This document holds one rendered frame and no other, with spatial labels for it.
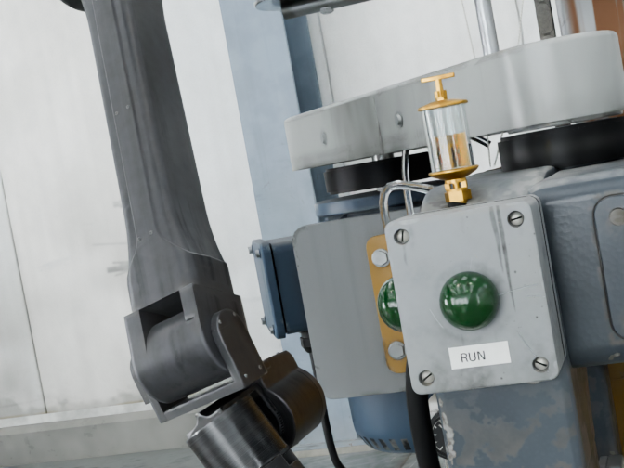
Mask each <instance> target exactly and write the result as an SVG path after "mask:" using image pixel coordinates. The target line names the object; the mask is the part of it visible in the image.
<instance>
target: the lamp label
mask: <svg viewBox="0 0 624 468"><path fill-rule="evenodd" d="M448 351H449V357H450V363H451V368H452V369H453V370H456V369H463V368H472V367H479V366H486V365H495V364H502V363H511V358H510V352H509V346H508V341H504V342H497V343H489V344H475V345H467V346H460V347H452V348H449V349H448Z"/></svg>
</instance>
